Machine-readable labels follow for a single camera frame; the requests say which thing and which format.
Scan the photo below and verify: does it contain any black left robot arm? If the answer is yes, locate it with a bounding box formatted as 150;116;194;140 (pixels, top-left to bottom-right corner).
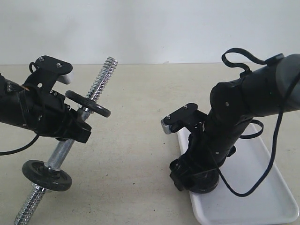
0;76;91;143

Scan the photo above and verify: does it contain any chrome threaded dumbbell bar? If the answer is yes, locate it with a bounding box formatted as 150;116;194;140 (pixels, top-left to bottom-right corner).
14;57;118;225

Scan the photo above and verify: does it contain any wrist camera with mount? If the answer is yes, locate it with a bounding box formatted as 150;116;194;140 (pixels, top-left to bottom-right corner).
161;103;208;135
23;55;73;93

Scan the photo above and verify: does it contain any black weight plate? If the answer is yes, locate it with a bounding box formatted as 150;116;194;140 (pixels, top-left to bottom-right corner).
22;160;72;192
186;170;219;194

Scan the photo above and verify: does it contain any black round disc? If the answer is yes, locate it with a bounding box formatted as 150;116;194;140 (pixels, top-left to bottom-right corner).
65;90;111;118

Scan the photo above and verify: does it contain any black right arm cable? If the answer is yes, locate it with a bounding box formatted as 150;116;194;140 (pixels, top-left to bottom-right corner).
194;48;300;197

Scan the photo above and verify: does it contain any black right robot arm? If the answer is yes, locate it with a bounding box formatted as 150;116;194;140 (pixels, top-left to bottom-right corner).
162;54;300;194

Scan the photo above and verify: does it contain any white rectangular plastic tray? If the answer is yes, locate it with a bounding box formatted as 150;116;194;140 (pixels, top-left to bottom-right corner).
177;124;300;225

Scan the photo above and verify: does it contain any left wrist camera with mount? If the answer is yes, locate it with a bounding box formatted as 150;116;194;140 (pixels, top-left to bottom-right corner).
23;55;73;93

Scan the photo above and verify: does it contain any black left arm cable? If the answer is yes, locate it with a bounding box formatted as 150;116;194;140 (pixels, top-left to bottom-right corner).
0;133;40;156

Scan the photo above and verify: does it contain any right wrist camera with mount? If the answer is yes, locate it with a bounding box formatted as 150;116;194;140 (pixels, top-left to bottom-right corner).
161;103;208;135

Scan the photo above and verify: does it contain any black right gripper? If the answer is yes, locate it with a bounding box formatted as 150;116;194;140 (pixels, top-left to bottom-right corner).
169;126;236;191

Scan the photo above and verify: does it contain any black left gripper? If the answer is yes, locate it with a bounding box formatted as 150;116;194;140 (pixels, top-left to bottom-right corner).
20;90;92;143

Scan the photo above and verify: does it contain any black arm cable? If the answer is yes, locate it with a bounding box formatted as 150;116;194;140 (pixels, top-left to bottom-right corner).
194;48;300;197
0;133;40;156

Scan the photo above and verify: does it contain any chrome collar nut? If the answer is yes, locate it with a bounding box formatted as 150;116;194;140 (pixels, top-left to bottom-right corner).
32;182;53;192

